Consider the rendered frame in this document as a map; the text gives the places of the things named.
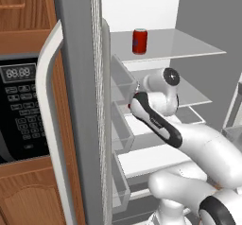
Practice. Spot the wooden cupboard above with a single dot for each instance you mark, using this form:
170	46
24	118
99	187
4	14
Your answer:
25	14

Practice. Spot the glass fridge shelf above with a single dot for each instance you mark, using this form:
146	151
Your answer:
176	44
192	93

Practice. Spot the wooden cupboard door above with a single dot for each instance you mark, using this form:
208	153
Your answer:
28	194

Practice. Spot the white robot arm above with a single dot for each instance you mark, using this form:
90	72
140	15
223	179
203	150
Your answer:
201	147

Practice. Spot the black microwave oven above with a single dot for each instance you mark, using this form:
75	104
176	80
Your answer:
22	109

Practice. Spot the clear door bin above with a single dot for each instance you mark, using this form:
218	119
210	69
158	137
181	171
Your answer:
120	187
121	80
121	128

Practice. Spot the red soda can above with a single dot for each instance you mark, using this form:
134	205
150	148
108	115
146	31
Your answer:
129	106
140	41

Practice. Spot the grey fridge door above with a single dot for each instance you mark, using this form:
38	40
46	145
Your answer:
78	109

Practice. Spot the white fridge drawer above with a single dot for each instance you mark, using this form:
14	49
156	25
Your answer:
138	126
151	161

